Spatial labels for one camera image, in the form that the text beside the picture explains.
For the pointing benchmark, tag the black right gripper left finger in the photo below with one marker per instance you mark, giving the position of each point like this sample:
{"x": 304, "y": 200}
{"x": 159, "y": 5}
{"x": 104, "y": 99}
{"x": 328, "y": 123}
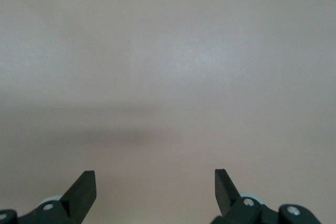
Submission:
{"x": 78, "y": 197}

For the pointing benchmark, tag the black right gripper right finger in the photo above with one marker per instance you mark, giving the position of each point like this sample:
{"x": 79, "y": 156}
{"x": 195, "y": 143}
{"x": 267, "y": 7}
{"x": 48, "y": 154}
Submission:
{"x": 227, "y": 197}

